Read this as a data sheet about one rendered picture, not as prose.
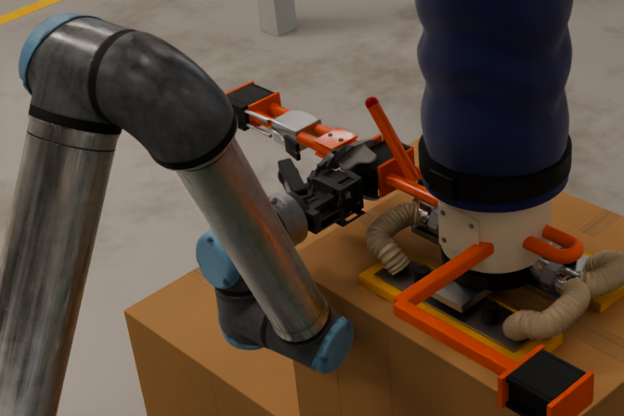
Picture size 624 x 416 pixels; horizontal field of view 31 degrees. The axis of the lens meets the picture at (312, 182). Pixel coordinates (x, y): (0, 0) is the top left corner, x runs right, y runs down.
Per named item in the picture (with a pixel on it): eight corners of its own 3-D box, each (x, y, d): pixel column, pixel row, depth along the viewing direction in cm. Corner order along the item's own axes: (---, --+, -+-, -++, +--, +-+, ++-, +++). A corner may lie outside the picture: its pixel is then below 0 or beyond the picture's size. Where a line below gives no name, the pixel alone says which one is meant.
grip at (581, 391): (593, 402, 143) (594, 372, 140) (551, 438, 138) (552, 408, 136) (539, 372, 148) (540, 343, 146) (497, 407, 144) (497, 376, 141)
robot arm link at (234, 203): (214, 31, 127) (370, 334, 178) (136, 9, 134) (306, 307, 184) (154, 105, 123) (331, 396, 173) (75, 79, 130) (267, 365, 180)
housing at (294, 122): (324, 139, 208) (322, 118, 206) (296, 153, 204) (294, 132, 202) (299, 127, 213) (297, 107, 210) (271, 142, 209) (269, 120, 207)
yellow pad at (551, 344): (564, 343, 169) (565, 317, 166) (521, 376, 164) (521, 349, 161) (399, 257, 192) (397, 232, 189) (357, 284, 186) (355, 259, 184)
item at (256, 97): (282, 115, 217) (279, 92, 214) (253, 130, 213) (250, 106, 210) (254, 102, 222) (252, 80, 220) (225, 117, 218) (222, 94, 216)
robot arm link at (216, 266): (194, 279, 179) (186, 227, 173) (254, 243, 185) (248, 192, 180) (232, 304, 173) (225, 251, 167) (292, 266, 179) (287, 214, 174)
